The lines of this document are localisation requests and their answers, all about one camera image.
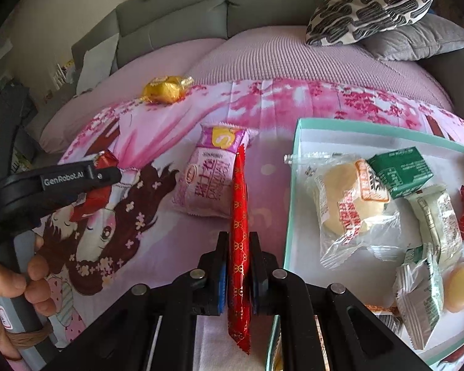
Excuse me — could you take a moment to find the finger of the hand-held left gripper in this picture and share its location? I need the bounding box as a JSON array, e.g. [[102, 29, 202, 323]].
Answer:
[[94, 163, 122, 191]]

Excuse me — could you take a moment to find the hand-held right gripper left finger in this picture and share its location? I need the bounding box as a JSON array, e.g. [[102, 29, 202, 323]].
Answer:
[[75, 232, 230, 371]]

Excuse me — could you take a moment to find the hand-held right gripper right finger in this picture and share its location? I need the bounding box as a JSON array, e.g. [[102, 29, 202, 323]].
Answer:
[[251, 232, 434, 371]]

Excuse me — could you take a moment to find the red white-label snack packet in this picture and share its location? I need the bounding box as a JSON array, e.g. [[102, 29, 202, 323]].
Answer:
[[71, 151, 120, 221]]

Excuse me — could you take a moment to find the teal cardboard box lid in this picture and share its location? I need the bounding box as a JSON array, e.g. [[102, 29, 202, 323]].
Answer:
[[265, 118, 464, 371]]

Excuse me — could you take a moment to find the clear bread packet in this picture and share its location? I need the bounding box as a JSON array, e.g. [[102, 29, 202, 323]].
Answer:
[[284, 152, 403, 269]]

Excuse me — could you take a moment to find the orange print snack packet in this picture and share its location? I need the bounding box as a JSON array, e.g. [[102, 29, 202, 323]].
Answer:
[[365, 303, 405, 335]]

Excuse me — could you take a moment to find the white green-print snack packet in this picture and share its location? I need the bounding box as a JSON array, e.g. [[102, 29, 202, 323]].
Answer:
[[404, 185, 464, 271]]

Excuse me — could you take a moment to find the person's left hand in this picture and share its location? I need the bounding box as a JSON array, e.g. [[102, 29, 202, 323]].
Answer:
[[0, 236, 52, 361]]

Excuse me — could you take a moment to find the pink printed blanket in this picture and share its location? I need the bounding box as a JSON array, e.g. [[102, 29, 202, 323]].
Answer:
[[8, 79, 464, 371]]

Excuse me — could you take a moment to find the pink swiss roll packet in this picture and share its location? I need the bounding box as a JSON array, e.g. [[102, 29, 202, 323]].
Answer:
[[172, 124, 260, 219]]

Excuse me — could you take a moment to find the gold wrapped snack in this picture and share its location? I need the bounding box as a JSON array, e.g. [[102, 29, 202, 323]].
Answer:
[[141, 75, 196, 105]]

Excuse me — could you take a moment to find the pink knit sofa cover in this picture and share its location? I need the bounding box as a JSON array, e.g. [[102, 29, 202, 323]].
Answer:
[[39, 26, 455, 153]]

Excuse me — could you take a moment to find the grey sofa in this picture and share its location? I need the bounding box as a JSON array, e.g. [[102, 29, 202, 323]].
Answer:
[[71, 0, 464, 124]]

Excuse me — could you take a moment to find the grey pillow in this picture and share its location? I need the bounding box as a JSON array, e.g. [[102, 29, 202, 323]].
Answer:
[[365, 15, 464, 62]]

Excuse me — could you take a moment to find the black white patterned pillow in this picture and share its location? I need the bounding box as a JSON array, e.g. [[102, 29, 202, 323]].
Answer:
[[306, 0, 437, 47]]

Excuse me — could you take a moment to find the brown hair tie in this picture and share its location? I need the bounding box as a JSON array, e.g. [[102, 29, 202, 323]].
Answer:
[[6, 325, 55, 346]]

